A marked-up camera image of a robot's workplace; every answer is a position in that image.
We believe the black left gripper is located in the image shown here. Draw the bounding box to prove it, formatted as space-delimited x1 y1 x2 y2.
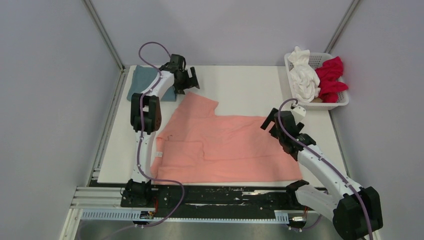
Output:
173 67 200 95

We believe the pink t shirt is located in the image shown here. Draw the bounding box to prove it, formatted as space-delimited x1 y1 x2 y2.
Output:
150 93 302 184

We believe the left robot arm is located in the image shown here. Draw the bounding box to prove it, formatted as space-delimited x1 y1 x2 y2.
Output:
123 54 199 207

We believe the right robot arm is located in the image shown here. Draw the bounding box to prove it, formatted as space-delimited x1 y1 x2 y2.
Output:
261 107 384 240

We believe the crumpled white t shirt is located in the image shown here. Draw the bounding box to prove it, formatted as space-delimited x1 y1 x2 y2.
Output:
287 46 321 103

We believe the folded blue-grey t shirt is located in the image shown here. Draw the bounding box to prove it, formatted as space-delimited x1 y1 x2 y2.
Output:
126 65 177 102

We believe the white plastic basket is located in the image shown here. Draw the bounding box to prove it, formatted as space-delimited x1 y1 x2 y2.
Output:
284 51 350 111

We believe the crumpled red t shirt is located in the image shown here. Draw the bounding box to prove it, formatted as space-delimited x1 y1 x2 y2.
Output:
315 56 349 103

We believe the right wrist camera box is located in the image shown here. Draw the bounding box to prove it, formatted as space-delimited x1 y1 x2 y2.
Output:
290 105 306 125

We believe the slotted white cable duct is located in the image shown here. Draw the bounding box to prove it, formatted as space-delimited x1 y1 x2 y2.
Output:
81 210 290 223

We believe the left aluminium frame post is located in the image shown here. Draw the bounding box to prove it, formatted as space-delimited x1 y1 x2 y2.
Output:
82 0 125 72

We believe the aluminium frame post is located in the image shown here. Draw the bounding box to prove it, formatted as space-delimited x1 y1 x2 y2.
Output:
324 0 362 54
82 0 125 72

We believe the right aluminium frame post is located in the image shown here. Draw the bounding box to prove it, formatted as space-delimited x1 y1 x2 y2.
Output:
324 0 362 54

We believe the aluminium front rail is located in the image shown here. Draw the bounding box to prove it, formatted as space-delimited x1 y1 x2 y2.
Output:
67 186 373 216

